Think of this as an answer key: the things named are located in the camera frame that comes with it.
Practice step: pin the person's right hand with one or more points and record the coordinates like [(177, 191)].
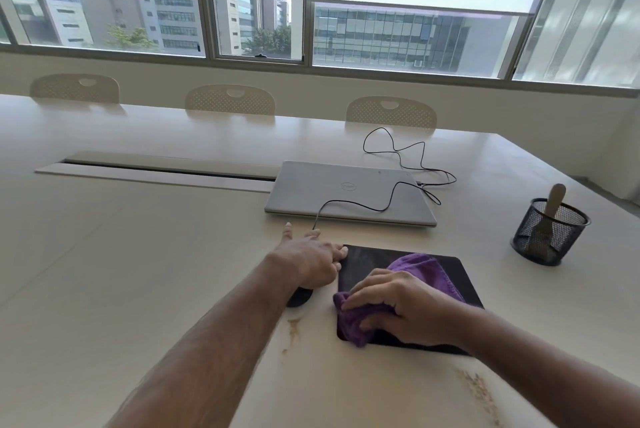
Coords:
[(420, 310)]

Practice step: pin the person's left hand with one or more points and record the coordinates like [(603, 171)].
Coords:
[(305, 262)]

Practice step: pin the person's right thumb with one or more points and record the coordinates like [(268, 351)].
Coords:
[(377, 324)]

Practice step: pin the person's left thumb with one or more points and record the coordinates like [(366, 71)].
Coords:
[(288, 232)]

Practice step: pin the black mouse pad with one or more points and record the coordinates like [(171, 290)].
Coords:
[(370, 257)]

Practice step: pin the purple cleaning cloth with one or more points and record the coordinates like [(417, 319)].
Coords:
[(425, 267)]

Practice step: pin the person's right forearm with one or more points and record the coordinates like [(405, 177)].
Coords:
[(545, 377)]

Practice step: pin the person's left forearm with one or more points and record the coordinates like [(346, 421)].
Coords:
[(215, 347)]

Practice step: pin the silver closed laptop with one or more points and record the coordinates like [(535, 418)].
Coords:
[(320, 187)]

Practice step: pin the black computer mouse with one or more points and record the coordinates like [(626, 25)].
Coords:
[(300, 298)]

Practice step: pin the small brown crumb patch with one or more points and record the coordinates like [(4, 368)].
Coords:
[(294, 328)]

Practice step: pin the large brown crumb patch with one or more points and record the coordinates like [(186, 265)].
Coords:
[(480, 390)]

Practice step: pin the beige perforated chair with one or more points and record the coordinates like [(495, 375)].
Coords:
[(75, 90), (390, 113), (230, 101)]

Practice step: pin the black mesh pen cup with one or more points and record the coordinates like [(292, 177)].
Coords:
[(540, 242)]

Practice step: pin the metal framed window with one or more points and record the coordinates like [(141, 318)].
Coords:
[(307, 22)]

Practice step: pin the wooden flat stick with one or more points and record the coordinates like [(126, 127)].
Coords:
[(555, 197)]

